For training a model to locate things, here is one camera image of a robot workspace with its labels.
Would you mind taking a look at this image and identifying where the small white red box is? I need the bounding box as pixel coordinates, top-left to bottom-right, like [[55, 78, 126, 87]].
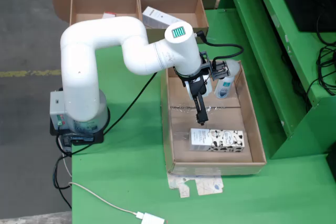
[[101, 11, 118, 20]]

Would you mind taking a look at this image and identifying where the green metal shelf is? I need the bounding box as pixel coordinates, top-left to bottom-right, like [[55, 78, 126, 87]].
[[217, 0, 336, 161]]

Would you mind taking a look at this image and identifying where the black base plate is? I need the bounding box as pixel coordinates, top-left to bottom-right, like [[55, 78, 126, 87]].
[[49, 105, 111, 146]]

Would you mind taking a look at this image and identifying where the black cable bundle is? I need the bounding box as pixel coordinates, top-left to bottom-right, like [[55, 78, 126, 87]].
[[280, 11, 336, 109]]

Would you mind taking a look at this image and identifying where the two compartment cardboard box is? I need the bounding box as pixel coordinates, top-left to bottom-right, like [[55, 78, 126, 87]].
[[52, 0, 217, 45]]

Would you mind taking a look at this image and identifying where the white serum box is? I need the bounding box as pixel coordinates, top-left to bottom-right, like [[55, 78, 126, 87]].
[[142, 6, 184, 29]]

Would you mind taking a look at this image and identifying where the white adapter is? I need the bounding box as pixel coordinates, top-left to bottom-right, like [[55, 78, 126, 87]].
[[135, 211, 165, 224]]

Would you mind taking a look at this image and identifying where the white cable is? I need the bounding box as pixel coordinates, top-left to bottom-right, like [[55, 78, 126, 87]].
[[68, 181, 139, 216]]

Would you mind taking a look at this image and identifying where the short black camera cable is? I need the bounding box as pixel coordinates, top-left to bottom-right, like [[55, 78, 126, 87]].
[[195, 30, 244, 69]]

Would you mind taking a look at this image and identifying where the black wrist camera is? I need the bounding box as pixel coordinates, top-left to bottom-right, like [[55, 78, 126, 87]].
[[211, 60, 231, 80]]

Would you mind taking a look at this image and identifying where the black floor power cable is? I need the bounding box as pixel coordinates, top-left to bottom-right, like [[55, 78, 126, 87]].
[[53, 140, 73, 210]]

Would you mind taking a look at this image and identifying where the white bottle translucent cap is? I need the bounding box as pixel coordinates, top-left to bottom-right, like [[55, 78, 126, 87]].
[[214, 60, 242, 100]]

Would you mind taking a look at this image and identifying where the cow print hand cream box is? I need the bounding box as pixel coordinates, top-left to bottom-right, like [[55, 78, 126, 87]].
[[189, 128, 245, 153]]

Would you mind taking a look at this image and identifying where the flattened white printed carton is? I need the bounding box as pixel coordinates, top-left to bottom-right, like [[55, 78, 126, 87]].
[[167, 173, 225, 198]]

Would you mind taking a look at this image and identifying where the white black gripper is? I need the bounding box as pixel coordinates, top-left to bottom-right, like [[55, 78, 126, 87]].
[[181, 73, 213, 125]]

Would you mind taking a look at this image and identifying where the grey robot base box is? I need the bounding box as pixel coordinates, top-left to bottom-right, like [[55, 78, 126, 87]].
[[49, 91, 66, 127]]

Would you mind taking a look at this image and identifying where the shallow cardboard tray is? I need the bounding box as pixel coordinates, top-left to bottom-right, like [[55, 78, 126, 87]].
[[160, 59, 267, 176]]

